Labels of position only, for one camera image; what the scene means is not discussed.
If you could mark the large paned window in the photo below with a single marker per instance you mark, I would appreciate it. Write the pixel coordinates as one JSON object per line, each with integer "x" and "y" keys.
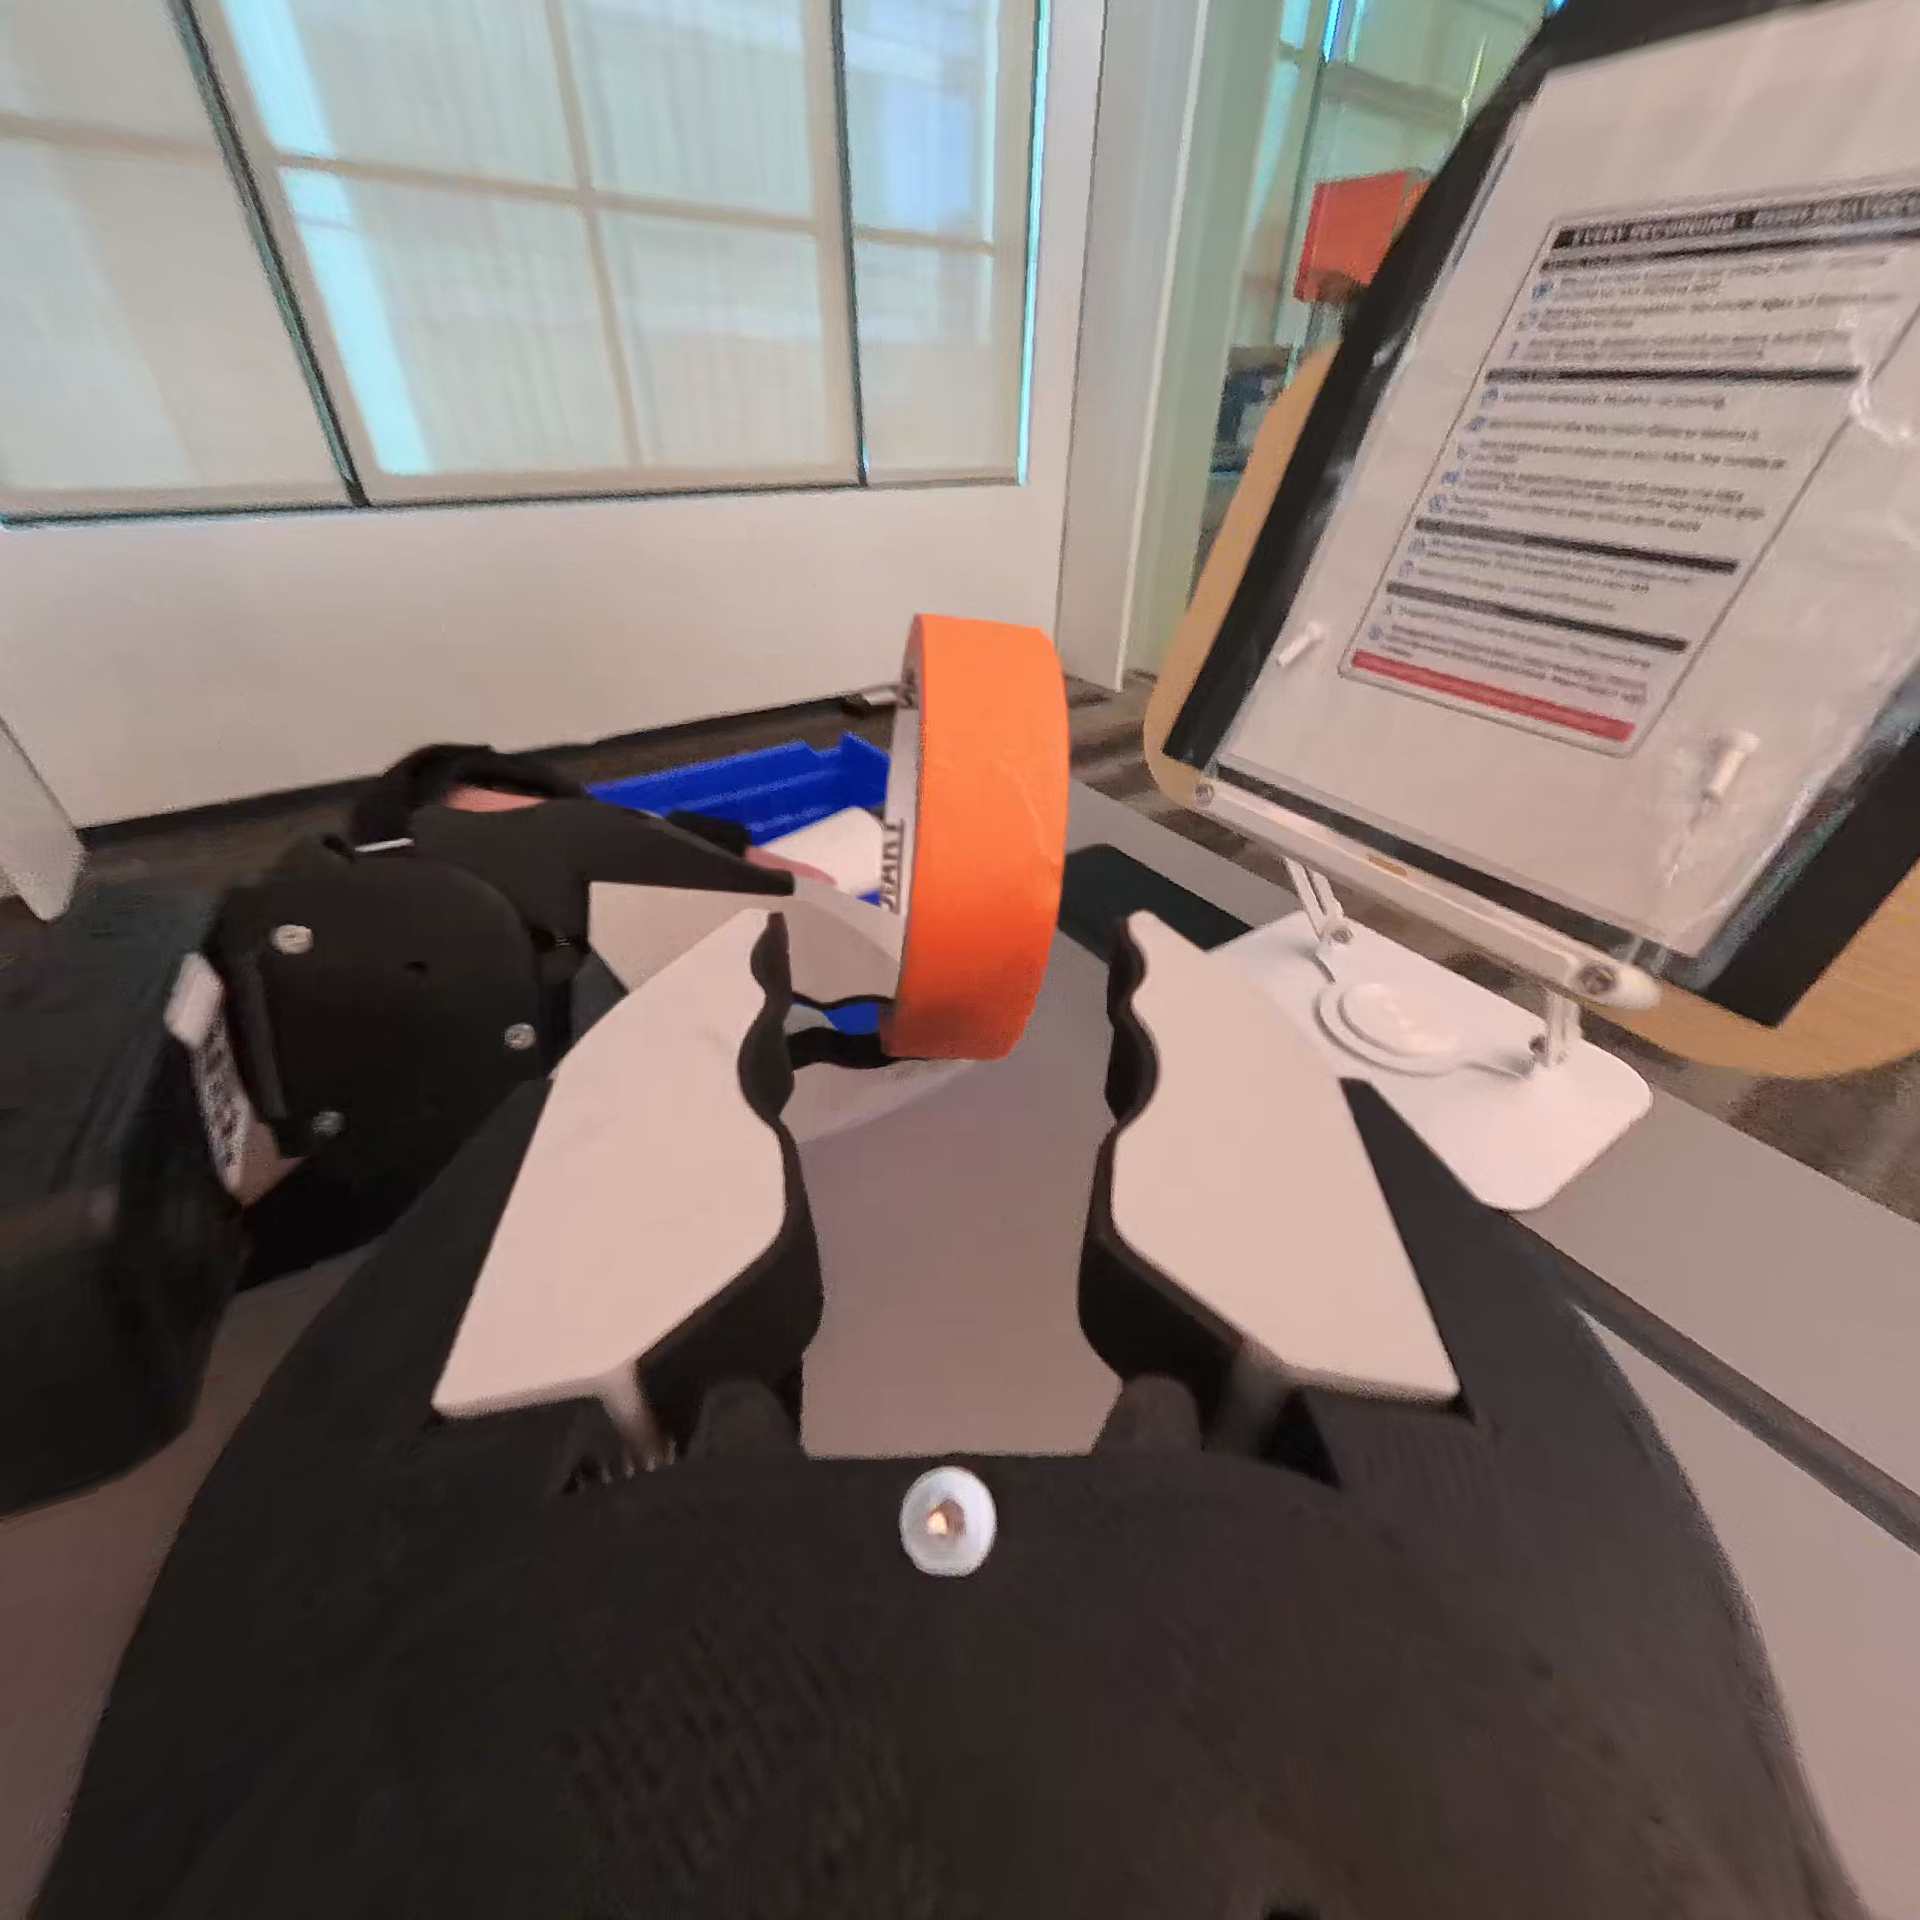
{"x": 524, "y": 225}

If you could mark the orange masking tape roll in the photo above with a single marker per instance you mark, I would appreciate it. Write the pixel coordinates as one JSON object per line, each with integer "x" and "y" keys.
{"x": 984, "y": 840}

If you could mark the black instruction sheet board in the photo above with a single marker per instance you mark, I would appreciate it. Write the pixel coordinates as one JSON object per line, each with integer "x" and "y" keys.
{"x": 1576, "y": 450}

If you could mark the orange square box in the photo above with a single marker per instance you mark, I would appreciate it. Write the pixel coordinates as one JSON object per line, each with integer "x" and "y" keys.
{"x": 1357, "y": 234}

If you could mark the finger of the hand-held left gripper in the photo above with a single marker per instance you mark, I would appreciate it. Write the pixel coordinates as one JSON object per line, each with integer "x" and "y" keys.
{"x": 854, "y": 1096}
{"x": 661, "y": 915}

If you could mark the blue plastic bin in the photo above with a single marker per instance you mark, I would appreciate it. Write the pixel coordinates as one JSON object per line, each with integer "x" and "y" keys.
{"x": 704, "y": 787}

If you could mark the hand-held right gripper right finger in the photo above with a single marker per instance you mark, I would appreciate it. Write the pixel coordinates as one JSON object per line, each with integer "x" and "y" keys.
{"x": 1276, "y": 1201}

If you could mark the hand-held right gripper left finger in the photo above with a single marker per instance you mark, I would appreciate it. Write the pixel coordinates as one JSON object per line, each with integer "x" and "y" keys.
{"x": 629, "y": 1201}

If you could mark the person's left hand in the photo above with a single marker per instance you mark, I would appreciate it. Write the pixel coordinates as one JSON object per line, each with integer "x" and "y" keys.
{"x": 486, "y": 799}

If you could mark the white board peg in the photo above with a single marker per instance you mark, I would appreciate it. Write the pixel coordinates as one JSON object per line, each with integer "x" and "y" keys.
{"x": 1729, "y": 758}
{"x": 1299, "y": 646}

